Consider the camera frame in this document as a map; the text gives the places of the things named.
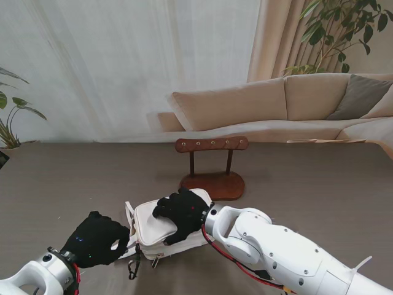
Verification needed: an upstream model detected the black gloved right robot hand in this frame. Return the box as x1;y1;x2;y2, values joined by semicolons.
152;187;211;246

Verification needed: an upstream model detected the grey sofa cushion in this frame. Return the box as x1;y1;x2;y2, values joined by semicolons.
327;74;393;120

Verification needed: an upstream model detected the beige curtain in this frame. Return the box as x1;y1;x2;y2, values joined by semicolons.
247;0;393;83

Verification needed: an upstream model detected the beige sofa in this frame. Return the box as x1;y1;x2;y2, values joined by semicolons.
158;73;393;145

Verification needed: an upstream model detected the beige sofa cushion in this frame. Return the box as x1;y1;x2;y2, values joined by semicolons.
360;87;393;120

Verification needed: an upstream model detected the white zippered pouch bag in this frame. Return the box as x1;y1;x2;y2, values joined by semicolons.
110;188;212;280

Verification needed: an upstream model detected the brown wooden jewelry stand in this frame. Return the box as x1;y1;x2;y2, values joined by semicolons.
174;135;249;201

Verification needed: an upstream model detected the tall green leafy plant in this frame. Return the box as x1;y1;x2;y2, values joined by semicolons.
284;0;389;76

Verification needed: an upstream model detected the broad-leaf green potted plant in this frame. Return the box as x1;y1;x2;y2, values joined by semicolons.
0;66;49;150

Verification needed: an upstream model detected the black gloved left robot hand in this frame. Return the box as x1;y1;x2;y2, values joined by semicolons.
60;210;131;269

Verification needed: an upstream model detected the white sheer curtain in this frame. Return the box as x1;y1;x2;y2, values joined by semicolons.
0;0;262;144

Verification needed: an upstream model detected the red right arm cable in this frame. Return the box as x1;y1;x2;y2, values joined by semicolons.
201;226;297;294

